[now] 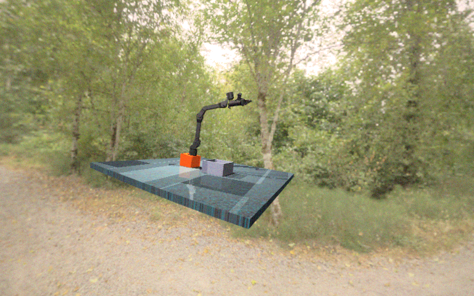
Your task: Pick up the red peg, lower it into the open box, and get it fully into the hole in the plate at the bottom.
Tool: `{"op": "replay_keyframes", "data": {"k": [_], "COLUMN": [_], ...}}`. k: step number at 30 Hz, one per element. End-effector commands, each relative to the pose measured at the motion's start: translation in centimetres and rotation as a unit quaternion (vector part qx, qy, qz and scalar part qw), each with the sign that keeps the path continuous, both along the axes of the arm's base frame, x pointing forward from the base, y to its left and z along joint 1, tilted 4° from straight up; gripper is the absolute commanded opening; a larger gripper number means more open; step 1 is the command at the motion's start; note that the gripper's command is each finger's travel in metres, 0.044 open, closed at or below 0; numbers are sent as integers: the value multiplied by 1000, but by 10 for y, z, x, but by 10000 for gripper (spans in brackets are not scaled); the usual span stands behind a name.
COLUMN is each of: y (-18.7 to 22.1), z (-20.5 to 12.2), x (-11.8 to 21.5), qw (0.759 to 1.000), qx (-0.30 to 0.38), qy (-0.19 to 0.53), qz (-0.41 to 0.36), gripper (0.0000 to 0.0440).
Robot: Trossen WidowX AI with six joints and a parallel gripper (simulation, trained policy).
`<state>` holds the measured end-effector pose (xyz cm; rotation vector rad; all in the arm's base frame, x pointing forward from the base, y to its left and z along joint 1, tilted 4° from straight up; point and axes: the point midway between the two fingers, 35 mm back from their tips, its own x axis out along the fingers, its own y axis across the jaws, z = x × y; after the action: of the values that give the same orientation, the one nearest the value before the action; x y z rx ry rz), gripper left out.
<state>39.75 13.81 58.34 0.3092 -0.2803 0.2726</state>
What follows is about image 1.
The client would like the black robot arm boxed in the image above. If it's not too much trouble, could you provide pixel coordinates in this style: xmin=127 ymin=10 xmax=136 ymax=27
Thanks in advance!
xmin=189 ymin=92 xmax=242 ymax=156

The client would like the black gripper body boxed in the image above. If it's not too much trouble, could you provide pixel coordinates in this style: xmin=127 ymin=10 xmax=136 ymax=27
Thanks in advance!
xmin=234 ymin=98 xmax=244 ymax=106

